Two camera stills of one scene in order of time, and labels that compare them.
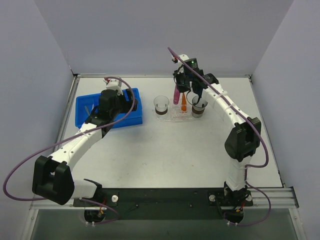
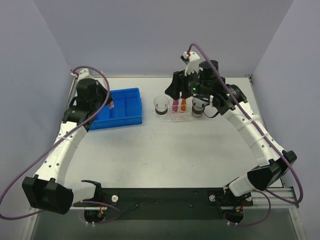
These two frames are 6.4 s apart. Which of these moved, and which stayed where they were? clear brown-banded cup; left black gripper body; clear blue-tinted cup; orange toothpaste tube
Moved: left black gripper body
Stayed: clear blue-tinted cup; orange toothpaste tube; clear brown-banded cup
